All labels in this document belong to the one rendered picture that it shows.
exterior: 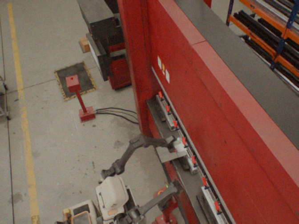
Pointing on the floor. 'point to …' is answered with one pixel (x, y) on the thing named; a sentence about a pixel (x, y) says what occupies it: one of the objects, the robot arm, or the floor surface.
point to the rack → (286, 31)
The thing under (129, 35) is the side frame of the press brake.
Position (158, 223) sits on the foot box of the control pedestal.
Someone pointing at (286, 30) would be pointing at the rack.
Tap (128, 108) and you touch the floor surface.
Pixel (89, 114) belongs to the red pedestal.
